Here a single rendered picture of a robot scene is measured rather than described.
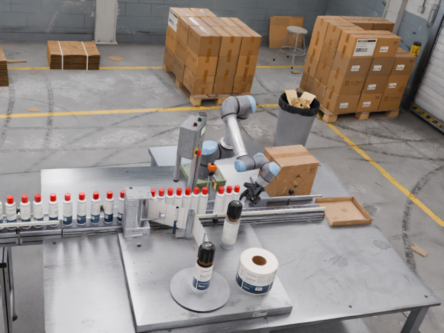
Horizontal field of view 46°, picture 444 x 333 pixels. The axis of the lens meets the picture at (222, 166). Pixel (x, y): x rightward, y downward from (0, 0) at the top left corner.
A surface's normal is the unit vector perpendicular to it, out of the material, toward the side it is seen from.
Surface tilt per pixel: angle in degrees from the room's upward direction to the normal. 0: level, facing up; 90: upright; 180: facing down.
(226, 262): 0
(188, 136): 90
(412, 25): 90
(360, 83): 90
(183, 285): 0
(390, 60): 89
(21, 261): 0
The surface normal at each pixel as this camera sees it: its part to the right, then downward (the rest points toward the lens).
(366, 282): 0.15, -0.84
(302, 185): 0.40, 0.53
